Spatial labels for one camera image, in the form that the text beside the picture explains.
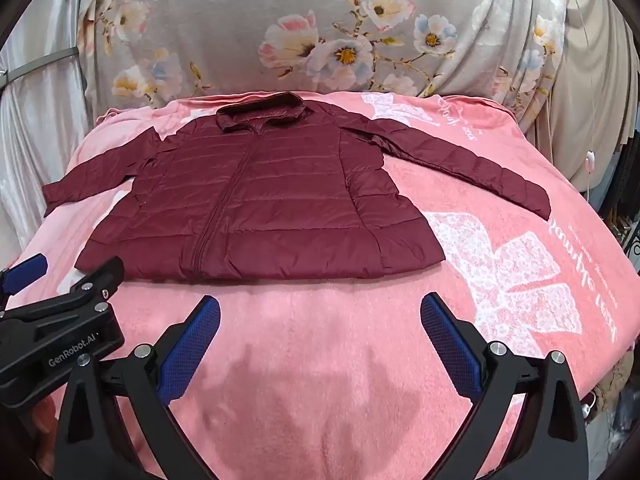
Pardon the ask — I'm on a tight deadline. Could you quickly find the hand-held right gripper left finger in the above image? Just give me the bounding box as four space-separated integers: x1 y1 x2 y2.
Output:
37 295 223 480

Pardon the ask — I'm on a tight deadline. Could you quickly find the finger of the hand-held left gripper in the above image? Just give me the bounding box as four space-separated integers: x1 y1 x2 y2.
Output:
0 256 126 327
0 254 49 307

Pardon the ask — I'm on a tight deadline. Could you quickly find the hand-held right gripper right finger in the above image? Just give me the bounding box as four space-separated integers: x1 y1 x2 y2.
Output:
420 292 591 480

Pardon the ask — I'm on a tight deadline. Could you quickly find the maroon quilted puffer jacket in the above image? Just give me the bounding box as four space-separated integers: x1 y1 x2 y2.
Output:
42 91 552 281

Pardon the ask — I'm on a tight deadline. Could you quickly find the pink blanket with white print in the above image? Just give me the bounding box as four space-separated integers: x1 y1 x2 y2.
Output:
0 91 640 480

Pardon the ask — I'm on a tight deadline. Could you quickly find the silver satin curtain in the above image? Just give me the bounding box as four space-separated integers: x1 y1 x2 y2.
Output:
0 0 108 271

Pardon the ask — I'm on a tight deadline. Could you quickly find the grey floral bed sheet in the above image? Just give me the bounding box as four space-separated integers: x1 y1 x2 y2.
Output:
80 0 571 116

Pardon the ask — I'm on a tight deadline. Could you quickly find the beige curtain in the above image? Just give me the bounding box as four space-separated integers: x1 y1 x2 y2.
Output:
520 0 640 211

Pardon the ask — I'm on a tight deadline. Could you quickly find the grey curtain strap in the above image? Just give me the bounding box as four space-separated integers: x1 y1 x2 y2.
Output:
0 46 81 87

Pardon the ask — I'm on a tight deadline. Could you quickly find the dark metal frame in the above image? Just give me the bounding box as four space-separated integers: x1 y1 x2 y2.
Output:
606 195 640 273

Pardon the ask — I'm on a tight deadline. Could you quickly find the white cable with switch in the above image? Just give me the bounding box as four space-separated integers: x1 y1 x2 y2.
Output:
565 0 599 203

